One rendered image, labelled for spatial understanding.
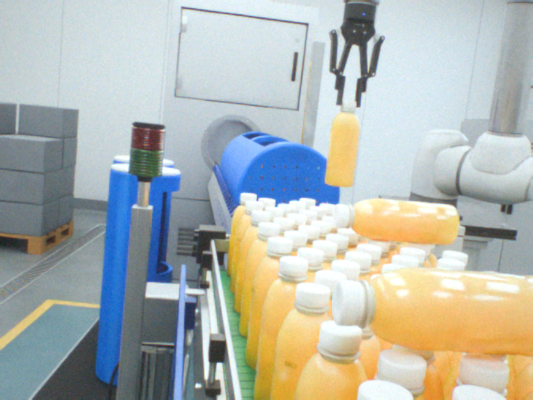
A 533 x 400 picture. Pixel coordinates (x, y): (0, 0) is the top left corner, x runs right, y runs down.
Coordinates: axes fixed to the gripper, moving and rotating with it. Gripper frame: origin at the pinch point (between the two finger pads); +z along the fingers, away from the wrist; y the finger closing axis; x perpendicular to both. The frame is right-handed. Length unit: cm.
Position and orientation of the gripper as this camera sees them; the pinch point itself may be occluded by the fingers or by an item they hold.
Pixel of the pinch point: (350, 92)
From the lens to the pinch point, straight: 144.7
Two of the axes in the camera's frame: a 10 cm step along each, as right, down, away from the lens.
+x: 1.3, 1.5, -9.8
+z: -1.1, 9.9, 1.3
